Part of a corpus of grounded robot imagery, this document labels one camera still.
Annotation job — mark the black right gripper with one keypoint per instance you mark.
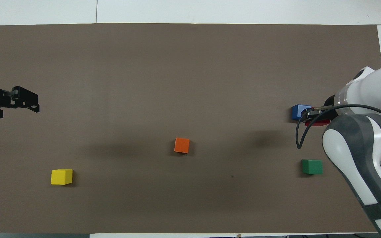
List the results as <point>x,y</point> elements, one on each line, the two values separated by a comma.
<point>331,107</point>

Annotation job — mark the red cube block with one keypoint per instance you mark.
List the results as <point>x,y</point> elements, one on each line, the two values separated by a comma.
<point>317,122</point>

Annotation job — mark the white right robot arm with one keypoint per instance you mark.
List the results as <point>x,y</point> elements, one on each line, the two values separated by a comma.
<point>365,138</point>

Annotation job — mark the blue cube block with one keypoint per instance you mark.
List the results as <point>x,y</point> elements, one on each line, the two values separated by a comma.
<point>298,112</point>

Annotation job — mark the green cube block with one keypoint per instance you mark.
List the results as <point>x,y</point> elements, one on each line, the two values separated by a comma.
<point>312,167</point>

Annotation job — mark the yellow cube block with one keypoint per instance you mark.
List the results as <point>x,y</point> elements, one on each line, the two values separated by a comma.
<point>61,177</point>

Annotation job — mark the orange cube block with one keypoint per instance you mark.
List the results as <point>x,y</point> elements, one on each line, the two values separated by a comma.
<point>181,145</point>

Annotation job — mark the brown table mat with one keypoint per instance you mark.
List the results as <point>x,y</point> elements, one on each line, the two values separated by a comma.
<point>177,82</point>

